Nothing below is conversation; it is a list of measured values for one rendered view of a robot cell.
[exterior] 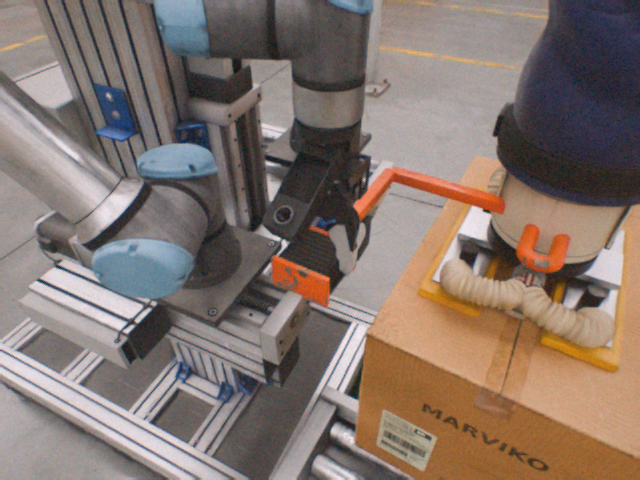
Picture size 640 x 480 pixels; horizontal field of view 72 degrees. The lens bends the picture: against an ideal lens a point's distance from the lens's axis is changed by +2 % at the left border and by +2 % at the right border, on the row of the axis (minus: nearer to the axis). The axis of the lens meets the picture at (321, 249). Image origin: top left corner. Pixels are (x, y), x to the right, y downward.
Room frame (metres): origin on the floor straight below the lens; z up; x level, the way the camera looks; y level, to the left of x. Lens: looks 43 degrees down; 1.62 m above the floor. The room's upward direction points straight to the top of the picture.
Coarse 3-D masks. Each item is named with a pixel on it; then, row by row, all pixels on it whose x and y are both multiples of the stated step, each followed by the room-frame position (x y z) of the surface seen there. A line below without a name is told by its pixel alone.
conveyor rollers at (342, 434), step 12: (336, 432) 0.49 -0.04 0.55; (348, 432) 0.48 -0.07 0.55; (348, 444) 0.46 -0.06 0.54; (324, 456) 0.43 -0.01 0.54; (360, 456) 0.44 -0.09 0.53; (372, 456) 0.43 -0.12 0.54; (312, 468) 0.40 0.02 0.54; (324, 468) 0.40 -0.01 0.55; (336, 468) 0.40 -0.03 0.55; (384, 468) 0.41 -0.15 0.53
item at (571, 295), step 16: (624, 240) 0.59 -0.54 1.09; (624, 256) 0.55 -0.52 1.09; (624, 272) 0.51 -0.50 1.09; (560, 288) 0.47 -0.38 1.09; (576, 288) 0.47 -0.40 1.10; (592, 288) 0.45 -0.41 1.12; (624, 288) 0.48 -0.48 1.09; (576, 304) 0.44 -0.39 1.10; (592, 304) 0.43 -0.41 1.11; (608, 304) 0.44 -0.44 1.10; (624, 304) 0.44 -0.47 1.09; (544, 336) 0.38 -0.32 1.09; (576, 352) 0.36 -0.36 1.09; (592, 352) 0.35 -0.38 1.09; (608, 352) 0.35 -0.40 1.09; (608, 368) 0.34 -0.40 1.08
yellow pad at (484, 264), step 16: (464, 208) 0.69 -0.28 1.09; (480, 208) 0.68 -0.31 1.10; (448, 240) 0.59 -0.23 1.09; (464, 240) 0.58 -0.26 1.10; (448, 256) 0.54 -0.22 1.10; (464, 256) 0.53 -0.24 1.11; (480, 256) 0.54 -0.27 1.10; (496, 256) 0.55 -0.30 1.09; (432, 272) 0.51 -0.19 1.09; (480, 272) 0.51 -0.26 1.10; (432, 288) 0.47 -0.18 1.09; (448, 304) 0.45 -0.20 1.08; (464, 304) 0.44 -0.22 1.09; (480, 304) 0.44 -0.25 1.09
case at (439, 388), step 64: (384, 320) 0.42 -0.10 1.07; (448, 320) 0.42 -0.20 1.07; (512, 320) 0.42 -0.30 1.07; (384, 384) 0.38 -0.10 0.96; (448, 384) 0.33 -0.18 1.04; (512, 384) 0.32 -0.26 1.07; (576, 384) 0.32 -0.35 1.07; (384, 448) 0.37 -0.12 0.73; (448, 448) 0.32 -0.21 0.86; (512, 448) 0.28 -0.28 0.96; (576, 448) 0.25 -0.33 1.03
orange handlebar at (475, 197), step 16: (384, 176) 0.62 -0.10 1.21; (400, 176) 0.62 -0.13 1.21; (416, 176) 0.62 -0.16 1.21; (368, 192) 0.57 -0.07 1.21; (432, 192) 0.59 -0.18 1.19; (448, 192) 0.58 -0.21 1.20; (464, 192) 0.57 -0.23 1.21; (480, 192) 0.57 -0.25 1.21; (368, 208) 0.54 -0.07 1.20; (496, 208) 0.54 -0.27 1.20; (528, 224) 0.49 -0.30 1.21; (528, 240) 0.46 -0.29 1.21; (560, 240) 0.46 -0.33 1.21; (528, 256) 0.43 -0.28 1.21; (544, 256) 0.42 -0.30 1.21; (560, 256) 0.42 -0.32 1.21; (544, 272) 0.41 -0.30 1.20
